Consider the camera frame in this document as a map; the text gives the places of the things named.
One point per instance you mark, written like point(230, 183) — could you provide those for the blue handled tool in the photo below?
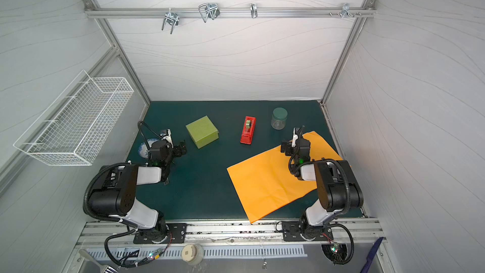
point(371, 255)

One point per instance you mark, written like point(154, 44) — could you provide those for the green gift box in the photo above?
point(202, 132)

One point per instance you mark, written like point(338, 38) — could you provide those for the blue white ceramic spoon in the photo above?
point(143, 151)

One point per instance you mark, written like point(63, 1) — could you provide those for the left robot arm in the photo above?
point(111, 194)

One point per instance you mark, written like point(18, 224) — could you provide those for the glass jar green lid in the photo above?
point(279, 118)

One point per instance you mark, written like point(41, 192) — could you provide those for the metal spatula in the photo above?
point(102, 268)

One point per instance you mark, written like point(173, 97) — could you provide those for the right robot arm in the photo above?
point(337, 187)

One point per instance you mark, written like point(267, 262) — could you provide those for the small metal hook clamp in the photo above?
point(253, 10)

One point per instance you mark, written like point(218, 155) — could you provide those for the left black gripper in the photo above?
point(176, 150)

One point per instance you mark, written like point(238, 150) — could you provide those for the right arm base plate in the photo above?
point(295, 231)

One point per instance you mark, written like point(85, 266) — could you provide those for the red tape dispenser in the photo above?
point(248, 130)

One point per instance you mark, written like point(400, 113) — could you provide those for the white wire basket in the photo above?
point(72, 130)

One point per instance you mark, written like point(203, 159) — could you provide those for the aluminium crossbar rail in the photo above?
point(227, 13)

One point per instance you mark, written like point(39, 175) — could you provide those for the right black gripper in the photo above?
point(289, 148)

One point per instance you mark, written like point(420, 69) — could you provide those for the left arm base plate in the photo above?
point(173, 232)

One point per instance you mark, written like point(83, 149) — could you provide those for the green table mat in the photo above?
point(199, 185)

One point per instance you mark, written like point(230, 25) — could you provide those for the metal u-bolt clamp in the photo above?
point(209, 11)
point(170, 20)

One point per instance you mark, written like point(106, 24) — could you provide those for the metal U-bolt clamp middle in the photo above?
point(209, 11)

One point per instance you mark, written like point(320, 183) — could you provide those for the metal bracket clamp right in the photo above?
point(346, 12)

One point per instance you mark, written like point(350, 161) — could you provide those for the round white puck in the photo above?
point(192, 254)

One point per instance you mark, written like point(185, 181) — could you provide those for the white slotted cable duct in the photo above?
point(209, 252)

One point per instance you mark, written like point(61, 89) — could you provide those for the metal U-bolt clamp left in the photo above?
point(170, 20)

